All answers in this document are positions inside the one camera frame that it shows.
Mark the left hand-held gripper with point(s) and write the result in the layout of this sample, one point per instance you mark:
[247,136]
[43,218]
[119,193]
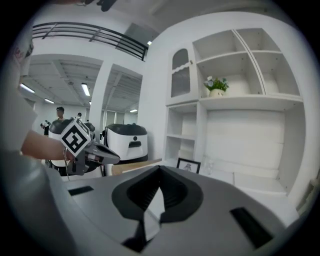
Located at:
[75,138]

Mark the black balcony railing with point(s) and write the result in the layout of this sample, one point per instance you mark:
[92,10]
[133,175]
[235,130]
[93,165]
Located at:
[100,33]

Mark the person's left forearm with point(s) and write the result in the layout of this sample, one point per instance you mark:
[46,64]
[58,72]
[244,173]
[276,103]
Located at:
[42,147]

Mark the white hutch shelf unit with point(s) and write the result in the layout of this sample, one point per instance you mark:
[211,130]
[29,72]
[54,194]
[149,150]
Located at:
[250,137]

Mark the person's white printed shirt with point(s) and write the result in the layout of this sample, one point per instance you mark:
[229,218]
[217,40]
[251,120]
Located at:
[17,100]

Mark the black picture frame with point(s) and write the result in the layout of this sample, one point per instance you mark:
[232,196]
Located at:
[188,165]

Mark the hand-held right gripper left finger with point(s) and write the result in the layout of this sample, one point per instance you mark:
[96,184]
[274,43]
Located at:
[105,200]

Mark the potted plant in white pot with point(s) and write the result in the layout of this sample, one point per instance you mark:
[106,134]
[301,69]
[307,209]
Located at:
[217,86]

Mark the white desk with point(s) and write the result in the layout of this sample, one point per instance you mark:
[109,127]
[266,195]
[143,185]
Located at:
[262,200]

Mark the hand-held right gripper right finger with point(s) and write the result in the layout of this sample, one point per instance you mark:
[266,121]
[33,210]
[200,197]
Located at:
[212,225]

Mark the ceiling light tube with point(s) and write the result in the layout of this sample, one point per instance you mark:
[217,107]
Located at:
[27,88]
[49,101]
[85,89]

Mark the brown cardboard box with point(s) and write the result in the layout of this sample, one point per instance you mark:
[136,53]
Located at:
[135,166]

